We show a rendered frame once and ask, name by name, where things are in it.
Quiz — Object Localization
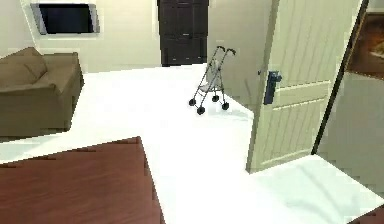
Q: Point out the brown sofa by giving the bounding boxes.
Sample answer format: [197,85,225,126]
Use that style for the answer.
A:
[0,46,85,138]

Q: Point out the reddish brown wooden table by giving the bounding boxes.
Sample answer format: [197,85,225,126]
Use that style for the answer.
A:
[0,135,167,224]

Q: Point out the brown framed wall picture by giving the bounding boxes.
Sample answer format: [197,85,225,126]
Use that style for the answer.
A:
[346,11,384,80]

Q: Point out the dark brown room door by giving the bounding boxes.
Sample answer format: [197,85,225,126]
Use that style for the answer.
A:
[156,0,210,67]

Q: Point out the dark blue door handle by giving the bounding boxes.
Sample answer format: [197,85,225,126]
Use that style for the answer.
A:
[257,69,283,106]

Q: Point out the wall-mounted television set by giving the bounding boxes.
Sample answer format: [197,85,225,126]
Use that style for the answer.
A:
[30,2,101,36]

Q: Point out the cream panelled room door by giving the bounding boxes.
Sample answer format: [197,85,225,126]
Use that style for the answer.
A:
[245,0,364,174]

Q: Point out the grey baby stroller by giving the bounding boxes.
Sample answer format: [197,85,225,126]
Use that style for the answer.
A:
[188,45,237,116]

